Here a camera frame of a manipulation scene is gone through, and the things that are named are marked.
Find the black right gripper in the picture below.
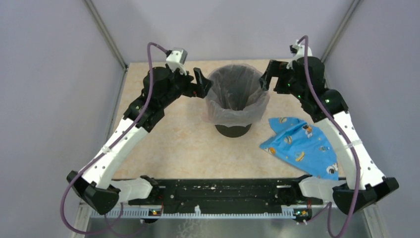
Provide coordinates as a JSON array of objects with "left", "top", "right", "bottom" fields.
[{"left": 258, "top": 59, "right": 307, "bottom": 101}]

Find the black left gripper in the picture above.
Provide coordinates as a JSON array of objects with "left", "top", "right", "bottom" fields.
[{"left": 159, "top": 64, "right": 213, "bottom": 108}]

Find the translucent pink trash bag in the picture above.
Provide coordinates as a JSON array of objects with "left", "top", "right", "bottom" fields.
[{"left": 203, "top": 64, "right": 270, "bottom": 127}]

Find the black plastic trash bin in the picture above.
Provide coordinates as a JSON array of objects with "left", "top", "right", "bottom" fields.
[{"left": 215, "top": 124, "right": 252, "bottom": 138}]

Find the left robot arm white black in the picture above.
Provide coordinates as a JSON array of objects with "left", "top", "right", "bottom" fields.
[{"left": 67, "top": 65, "right": 213, "bottom": 215}]

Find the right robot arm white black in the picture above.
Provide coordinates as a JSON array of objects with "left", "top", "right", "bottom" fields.
[{"left": 260, "top": 57, "right": 399, "bottom": 215}]

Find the blue cartoon printed bag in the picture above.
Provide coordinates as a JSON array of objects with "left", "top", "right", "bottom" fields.
[{"left": 260, "top": 117, "right": 339, "bottom": 180}]

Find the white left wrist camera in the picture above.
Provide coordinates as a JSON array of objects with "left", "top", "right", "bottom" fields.
[{"left": 165, "top": 48, "right": 188, "bottom": 75}]

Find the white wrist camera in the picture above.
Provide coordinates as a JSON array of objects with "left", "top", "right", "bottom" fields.
[
  {"left": 165, "top": 48, "right": 188, "bottom": 75},
  {"left": 286, "top": 40, "right": 307, "bottom": 69}
]

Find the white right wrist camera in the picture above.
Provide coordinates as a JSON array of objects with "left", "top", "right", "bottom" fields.
[{"left": 286, "top": 40, "right": 307, "bottom": 69}]

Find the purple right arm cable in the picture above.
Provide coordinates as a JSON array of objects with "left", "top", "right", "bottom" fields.
[{"left": 297, "top": 35, "right": 362, "bottom": 238}]

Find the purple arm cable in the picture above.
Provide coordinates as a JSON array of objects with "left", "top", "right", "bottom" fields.
[
  {"left": 59, "top": 42, "right": 169, "bottom": 238},
  {"left": 297, "top": 35, "right": 362, "bottom": 238}
]

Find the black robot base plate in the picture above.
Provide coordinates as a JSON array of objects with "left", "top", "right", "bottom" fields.
[{"left": 128, "top": 178, "right": 323, "bottom": 214}]

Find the white slotted cable duct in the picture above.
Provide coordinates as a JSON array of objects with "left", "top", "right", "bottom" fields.
[{"left": 106, "top": 205, "right": 296, "bottom": 219}]

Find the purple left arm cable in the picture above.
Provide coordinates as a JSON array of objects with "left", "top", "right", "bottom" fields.
[{"left": 59, "top": 42, "right": 169, "bottom": 238}]

